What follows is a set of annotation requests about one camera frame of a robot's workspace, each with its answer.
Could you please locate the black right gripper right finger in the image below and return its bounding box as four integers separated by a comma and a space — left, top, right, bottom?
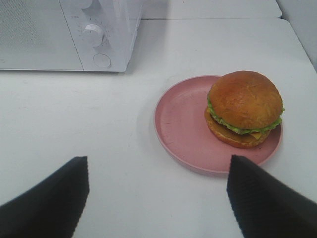
226, 155, 317, 238

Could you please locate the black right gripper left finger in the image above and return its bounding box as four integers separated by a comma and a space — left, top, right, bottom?
0, 156, 89, 238

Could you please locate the burger with lettuce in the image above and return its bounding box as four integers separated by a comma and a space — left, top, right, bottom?
204, 71, 284, 148

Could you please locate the pink round plate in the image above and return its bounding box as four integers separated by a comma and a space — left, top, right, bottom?
154, 75, 283, 175

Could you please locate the round white door button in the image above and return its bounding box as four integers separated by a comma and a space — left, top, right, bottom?
93, 54, 111, 68

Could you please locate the white microwave door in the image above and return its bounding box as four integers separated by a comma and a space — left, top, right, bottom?
0, 0, 83, 71

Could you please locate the white microwave oven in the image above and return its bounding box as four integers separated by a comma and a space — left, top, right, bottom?
0, 0, 144, 73

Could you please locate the lower white microwave knob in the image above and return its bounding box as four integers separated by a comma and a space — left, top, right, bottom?
82, 24, 105, 47

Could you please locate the white microwave knob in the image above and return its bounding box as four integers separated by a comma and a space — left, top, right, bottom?
82, 24, 105, 47
77, 0, 95, 9

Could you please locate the upper white microwave knob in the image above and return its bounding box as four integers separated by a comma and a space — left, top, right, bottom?
77, 0, 95, 9

